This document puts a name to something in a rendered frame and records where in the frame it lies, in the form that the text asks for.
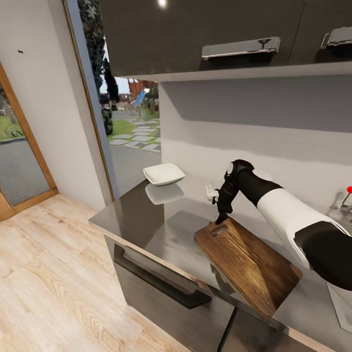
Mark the dishwasher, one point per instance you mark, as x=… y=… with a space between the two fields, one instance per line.
x=191 y=315

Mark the cutting board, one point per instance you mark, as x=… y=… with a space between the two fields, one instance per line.
x=262 y=275

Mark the fixed window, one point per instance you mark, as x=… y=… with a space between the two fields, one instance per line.
x=124 y=112

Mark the bowl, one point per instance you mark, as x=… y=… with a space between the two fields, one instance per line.
x=163 y=174

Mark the drop in sink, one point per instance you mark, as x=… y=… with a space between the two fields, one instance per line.
x=342 y=310

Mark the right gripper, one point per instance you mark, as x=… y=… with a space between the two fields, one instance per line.
x=224 y=204

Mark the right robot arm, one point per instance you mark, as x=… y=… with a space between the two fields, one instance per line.
x=315 y=241

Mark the cabinet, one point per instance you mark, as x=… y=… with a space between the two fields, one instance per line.
x=197 y=40

